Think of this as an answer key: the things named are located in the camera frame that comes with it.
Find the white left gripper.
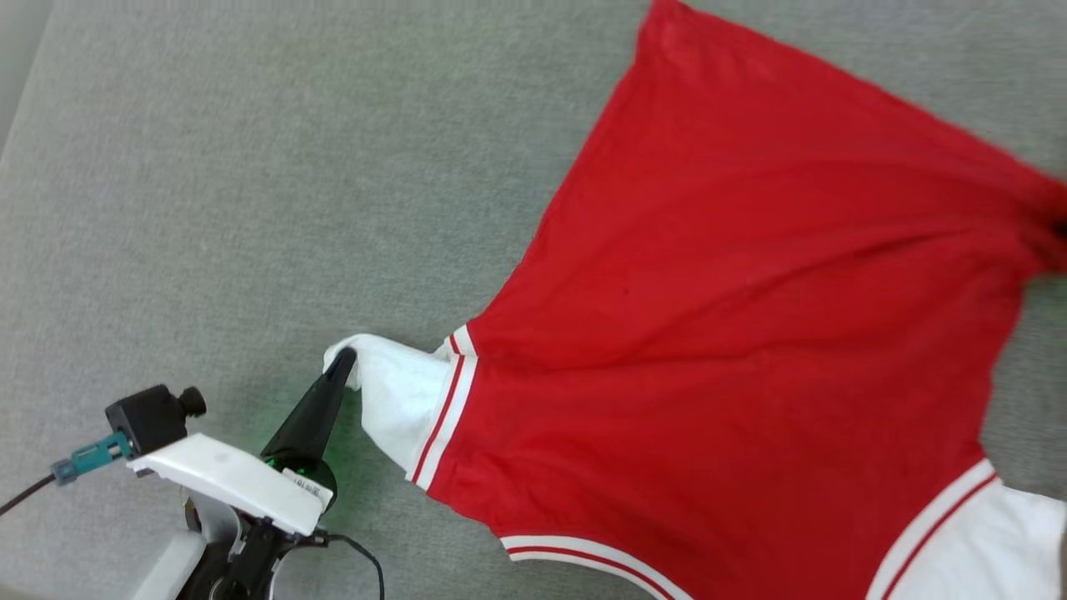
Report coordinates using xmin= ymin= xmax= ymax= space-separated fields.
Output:
xmin=127 ymin=347 xmax=358 ymax=600

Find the red and white shirt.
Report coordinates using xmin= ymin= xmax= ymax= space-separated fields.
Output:
xmin=323 ymin=0 xmax=1067 ymax=600

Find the grey fabric sofa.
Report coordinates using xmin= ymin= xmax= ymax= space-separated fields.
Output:
xmin=0 ymin=0 xmax=1067 ymax=600

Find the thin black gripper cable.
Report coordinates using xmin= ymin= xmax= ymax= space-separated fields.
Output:
xmin=321 ymin=533 xmax=386 ymax=600

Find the left cable with teal connector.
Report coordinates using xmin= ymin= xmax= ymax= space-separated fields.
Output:
xmin=0 ymin=432 xmax=134 ymax=518

